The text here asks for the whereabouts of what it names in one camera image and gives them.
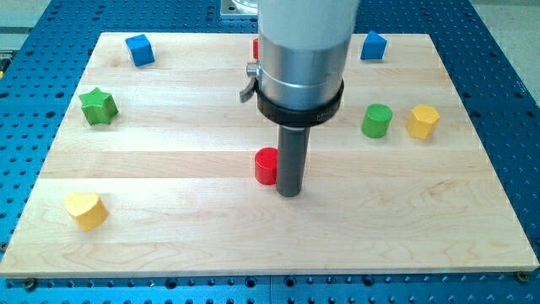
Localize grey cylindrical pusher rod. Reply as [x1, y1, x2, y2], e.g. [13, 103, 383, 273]
[276, 126, 310, 197]

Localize black clamp ring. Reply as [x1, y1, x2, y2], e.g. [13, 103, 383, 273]
[255, 80, 344, 128]

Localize red cylinder block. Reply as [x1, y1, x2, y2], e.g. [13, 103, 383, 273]
[255, 147, 278, 185]

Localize red block behind arm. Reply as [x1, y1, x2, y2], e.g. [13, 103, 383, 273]
[252, 38, 259, 60]

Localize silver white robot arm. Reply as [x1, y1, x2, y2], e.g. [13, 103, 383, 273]
[240, 0, 360, 197]

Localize green cylinder block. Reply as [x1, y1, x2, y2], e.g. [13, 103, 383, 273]
[361, 104, 393, 138]

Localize blue triangle block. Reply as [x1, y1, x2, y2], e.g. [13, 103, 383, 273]
[360, 30, 387, 60]

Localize yellow hexagon block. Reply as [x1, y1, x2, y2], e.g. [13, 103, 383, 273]
[405, 104, 440, 139]

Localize light wooden board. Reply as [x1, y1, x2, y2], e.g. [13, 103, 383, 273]
[1, 32, 538, 278]

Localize blue cube block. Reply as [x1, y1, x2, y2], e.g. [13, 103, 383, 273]
[125, 34, 155, 67]

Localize green star block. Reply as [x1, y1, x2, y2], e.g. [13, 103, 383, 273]
[79, 87, 118, 126]

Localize yellow heart block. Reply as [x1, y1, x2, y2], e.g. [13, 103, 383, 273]
[64, 193, 109, 231]

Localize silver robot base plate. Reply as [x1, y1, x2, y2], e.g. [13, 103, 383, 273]
[220, 0, 257, 16]

